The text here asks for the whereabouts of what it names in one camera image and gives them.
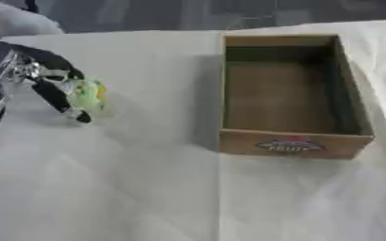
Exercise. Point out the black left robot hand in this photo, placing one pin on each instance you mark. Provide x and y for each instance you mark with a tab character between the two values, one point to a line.
50	64

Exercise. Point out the pale green soft toy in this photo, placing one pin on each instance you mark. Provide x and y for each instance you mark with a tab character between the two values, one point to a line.
90	92

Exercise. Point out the tan cardboard box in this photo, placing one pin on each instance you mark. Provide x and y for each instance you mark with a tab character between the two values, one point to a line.
289	103

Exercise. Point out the person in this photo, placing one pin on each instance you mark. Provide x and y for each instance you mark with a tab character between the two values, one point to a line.
12	20

